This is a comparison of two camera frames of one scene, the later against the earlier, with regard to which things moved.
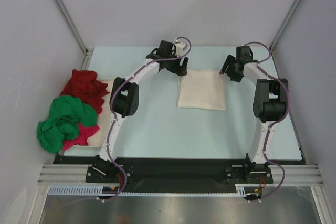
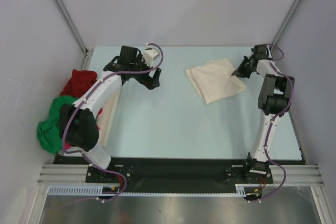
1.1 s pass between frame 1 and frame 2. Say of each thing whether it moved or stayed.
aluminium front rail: stayed
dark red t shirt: stayed
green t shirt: stayed
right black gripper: moved
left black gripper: moved
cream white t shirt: moved
